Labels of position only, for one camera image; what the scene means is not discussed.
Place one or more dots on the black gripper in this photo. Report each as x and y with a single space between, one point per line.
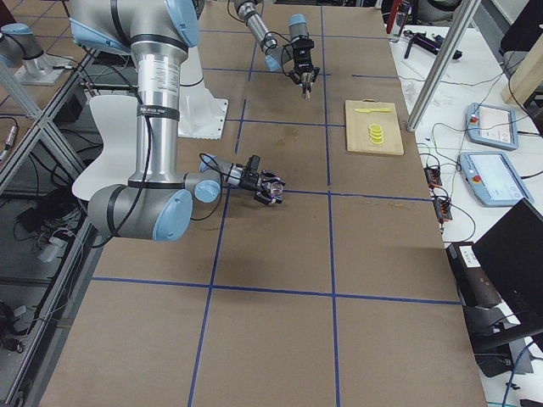
302 63
249 181

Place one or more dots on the steel jigger measuring cup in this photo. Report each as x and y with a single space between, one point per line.
306 89

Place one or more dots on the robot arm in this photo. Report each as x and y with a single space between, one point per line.
156 202
277 57

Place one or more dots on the bamboo cutting board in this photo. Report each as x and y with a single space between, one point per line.
358 134

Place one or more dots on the yellow plastic knife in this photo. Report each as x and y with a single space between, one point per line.
372 110

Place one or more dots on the clear water bottle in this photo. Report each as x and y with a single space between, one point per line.
398 16

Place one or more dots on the white chair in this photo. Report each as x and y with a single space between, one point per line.
116 119

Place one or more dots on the teach pendant far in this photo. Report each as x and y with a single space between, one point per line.
492 126

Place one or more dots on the teach pendant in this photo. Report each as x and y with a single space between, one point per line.
493 179
492 126

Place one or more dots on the teach pendant near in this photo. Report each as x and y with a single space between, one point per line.
493 179

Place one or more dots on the black box with label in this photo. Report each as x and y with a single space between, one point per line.
475 287

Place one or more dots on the black monitor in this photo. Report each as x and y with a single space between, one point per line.
510 253

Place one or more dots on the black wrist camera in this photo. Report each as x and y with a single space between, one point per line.
253 164

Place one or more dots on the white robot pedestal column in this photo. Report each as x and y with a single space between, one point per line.
202 116

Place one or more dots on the black handle tool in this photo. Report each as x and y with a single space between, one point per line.
420 39

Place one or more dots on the aluminium frame post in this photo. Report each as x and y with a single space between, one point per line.
460 23

